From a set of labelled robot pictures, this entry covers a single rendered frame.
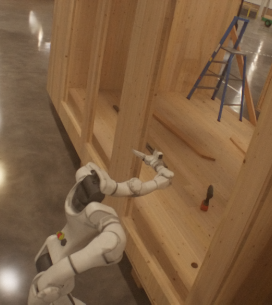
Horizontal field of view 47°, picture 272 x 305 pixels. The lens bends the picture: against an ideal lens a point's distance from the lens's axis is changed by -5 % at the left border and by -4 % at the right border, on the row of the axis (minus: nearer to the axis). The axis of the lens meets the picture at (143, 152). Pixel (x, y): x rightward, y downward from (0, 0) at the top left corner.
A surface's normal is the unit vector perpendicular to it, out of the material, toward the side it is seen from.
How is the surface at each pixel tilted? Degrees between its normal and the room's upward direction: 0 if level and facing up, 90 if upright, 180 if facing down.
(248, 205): 90
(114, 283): 0
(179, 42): 90
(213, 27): 90
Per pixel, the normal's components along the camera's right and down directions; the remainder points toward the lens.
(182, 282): 0.20, -0.85
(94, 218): 0.43, 0.53
